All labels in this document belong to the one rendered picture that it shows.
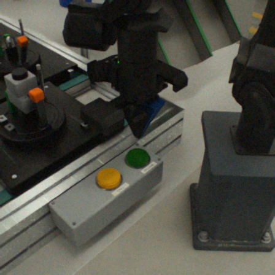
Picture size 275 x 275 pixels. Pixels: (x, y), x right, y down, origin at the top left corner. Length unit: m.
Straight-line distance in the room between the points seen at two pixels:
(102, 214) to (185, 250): 0.17
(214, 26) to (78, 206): 0.63
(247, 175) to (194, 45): 0.47
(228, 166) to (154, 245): 0.22
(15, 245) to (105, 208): 0.16
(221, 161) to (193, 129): 0.37
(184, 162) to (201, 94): 0.28
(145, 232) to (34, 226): 0.20
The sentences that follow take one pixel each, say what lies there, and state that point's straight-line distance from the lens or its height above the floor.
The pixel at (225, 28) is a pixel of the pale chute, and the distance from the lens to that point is 0.98.
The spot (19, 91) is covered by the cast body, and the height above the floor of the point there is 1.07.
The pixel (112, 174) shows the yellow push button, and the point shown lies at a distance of 0.57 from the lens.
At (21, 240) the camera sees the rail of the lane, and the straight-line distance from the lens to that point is 0.59.
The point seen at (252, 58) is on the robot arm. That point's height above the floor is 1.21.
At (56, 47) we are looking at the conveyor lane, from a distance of 1.02.
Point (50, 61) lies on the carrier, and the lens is 0.92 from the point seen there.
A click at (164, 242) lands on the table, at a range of 0.62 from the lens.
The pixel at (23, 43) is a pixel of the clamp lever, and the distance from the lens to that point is 0.82.
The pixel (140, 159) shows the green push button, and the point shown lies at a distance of 0.59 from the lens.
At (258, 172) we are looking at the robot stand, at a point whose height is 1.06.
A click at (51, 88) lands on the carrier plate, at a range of 0.80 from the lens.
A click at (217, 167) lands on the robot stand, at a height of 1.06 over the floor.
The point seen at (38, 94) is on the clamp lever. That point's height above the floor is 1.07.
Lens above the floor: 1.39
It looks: 41 degrees down
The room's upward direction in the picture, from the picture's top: straight up
